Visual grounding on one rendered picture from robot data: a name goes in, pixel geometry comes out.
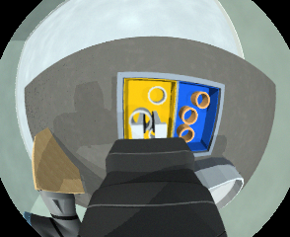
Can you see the bronze bushing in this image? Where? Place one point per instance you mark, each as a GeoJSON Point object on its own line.
{"type": "Point", "coordinates": [205, 99]}
{"type": "Point", "coordinates": [193, 117]}
{"type": "Point", "coordinates": [190, 135]}

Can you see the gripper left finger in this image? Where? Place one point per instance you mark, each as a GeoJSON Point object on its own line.
{"type": "Point", "coordinates": [138, 129]}

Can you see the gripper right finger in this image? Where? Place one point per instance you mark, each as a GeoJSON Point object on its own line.
{"type": "Point", "coordinates": [160, 128]}

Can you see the grey metal sleeve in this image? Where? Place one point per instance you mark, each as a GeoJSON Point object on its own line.
{"type": "Point", "coordinates": [144, 111]}
{"type": "Point", "coordinates": [150, 134]}
{"type": "Point", "coordinates": [162, 100]}

